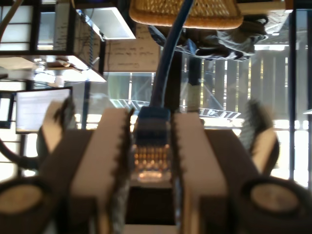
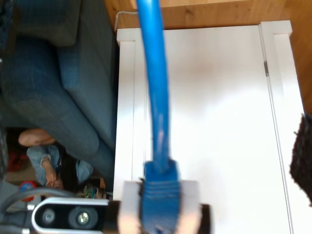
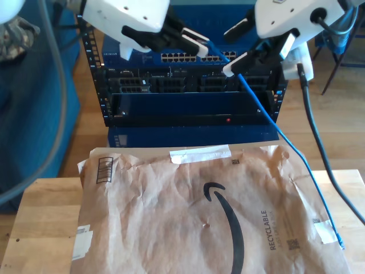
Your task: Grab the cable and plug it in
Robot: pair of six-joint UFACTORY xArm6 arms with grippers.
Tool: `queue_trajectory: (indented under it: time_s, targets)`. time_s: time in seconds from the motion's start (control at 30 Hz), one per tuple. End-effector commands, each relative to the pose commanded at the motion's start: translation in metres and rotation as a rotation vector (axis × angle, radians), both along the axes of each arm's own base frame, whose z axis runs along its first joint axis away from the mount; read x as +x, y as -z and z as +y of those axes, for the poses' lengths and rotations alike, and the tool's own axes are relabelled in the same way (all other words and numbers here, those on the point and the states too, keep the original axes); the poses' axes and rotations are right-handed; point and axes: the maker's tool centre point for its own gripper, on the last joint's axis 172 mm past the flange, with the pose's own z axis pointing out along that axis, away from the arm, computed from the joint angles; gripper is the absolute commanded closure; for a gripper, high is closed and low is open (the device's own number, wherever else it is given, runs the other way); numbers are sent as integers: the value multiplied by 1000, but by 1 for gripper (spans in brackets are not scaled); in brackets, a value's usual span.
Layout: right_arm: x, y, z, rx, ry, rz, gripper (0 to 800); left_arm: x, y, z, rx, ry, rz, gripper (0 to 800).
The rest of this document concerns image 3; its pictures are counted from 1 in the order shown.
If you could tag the dark metal chair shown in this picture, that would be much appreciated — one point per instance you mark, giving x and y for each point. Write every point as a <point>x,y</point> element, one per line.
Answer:
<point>332,75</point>

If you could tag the blue network switch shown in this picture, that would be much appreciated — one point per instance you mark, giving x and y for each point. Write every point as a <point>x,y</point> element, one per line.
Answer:
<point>211,20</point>

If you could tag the black rack server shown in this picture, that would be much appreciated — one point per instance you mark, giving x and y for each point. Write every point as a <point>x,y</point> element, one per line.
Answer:
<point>171,84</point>

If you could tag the brown paper mailer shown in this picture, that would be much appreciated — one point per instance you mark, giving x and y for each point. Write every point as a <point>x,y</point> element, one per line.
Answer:
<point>157,214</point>

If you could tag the blue sofa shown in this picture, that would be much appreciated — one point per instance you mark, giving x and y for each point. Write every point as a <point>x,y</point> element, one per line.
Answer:
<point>28,128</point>

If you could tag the blue chassis under rack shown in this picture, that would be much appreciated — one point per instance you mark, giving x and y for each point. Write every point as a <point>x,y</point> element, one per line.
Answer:
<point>185,137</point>

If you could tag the grey blue jacket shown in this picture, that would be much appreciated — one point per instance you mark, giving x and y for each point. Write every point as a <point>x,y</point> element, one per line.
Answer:
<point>346,47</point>

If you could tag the camouflage cloth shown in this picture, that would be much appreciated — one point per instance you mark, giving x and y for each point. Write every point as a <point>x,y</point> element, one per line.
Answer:
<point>17,40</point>

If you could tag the black rack frame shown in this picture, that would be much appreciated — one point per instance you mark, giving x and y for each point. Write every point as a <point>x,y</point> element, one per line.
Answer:
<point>92,57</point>

